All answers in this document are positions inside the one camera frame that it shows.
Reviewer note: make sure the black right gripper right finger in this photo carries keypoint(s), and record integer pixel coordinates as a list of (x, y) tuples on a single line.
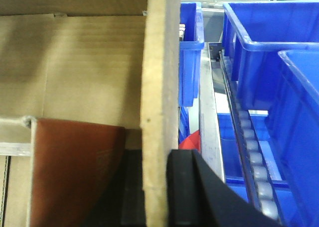
[(197, 197)]

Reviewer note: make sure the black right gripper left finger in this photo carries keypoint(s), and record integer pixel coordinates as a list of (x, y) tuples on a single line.
[(123, 202)]

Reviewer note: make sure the small red-sided cardboard box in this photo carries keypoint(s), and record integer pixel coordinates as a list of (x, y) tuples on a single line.
[(52, 171)]

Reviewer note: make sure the large brown cardboard box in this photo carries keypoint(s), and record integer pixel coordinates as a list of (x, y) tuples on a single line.
[(111, 62)]

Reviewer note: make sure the blue plastic bin below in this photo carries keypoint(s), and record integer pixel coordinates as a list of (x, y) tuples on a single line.
[(233, 167)]

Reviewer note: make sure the red printed paper banner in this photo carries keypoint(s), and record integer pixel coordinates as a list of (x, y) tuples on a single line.
[(193, 141)]

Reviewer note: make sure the roller conveyor track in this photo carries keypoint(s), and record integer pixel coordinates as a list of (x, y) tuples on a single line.
[(261, 192)]

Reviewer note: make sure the blue plastic bin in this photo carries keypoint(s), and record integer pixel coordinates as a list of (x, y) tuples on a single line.
[(254, 33), (190, 52), (293, 125)]

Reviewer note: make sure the steel shelf rail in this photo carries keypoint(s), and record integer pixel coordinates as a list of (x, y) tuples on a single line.
[(211, 149)]

